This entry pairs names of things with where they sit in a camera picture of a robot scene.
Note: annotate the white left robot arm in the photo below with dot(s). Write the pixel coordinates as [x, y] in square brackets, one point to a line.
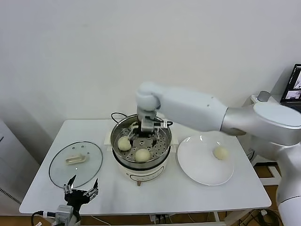
[74, 217]

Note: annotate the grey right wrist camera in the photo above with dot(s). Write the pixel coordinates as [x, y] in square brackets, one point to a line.
[148, 123]

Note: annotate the white steamed baozi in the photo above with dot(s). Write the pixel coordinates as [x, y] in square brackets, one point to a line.
[133, 124]
[142, 155]
[124, 144]
[220, 153]

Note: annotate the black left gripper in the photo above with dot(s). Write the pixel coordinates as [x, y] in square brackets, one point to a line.
[78, 198]

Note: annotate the round white plate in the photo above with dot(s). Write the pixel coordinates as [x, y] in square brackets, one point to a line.
[200, 164]

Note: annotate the white side desk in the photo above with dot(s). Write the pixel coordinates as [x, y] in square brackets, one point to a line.
[253, 98]

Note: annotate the white electric cooking pot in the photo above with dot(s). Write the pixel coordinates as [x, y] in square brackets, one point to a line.
[141, 175]

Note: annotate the white power strip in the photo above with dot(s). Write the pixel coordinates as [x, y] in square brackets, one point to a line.
[156, 218]

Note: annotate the dark open laptop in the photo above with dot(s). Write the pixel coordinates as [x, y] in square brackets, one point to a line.
[292, 82]

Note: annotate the round glass pot lid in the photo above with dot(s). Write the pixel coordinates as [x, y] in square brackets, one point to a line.
[76, 159]

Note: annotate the white floor appliance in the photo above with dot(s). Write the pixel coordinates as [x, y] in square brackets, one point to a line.
[14, 164]

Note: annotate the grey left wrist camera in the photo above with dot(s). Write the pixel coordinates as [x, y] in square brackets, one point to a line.
[63, 212]

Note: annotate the perforated steel steamer basket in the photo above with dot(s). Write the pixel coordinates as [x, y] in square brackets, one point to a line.
[162, 148]

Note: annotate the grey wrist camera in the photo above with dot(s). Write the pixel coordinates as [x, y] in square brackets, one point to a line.
[63, 212]
[148, 123]

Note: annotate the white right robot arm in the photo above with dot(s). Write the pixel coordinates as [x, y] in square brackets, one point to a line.
[188, 106]

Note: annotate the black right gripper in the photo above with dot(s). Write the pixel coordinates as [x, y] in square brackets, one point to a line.
[144, 134]

